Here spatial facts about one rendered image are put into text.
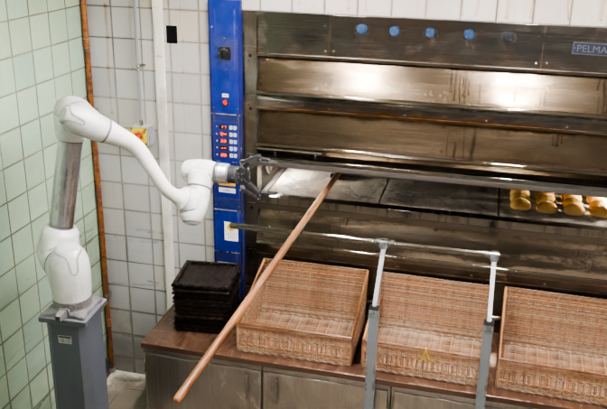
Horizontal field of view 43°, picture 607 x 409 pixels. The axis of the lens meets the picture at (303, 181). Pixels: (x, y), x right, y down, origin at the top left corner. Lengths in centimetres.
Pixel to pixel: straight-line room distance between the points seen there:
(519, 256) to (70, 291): 205
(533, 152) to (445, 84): 50
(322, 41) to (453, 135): 75
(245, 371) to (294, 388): 24
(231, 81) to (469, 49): 112
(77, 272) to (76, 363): 39
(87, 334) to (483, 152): 191
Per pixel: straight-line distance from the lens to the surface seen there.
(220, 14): 372
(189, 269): 397
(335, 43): 364
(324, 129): 373
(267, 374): 370
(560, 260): 385
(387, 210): 379
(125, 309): 451
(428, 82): 360
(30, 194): 374
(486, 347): 337
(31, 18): 368
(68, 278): 319
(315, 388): 368
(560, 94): 360
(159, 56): 389
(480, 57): 357
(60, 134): 323
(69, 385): 343
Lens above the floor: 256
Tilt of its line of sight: 20 degrees down
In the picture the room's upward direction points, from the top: 1 degrees clockwise
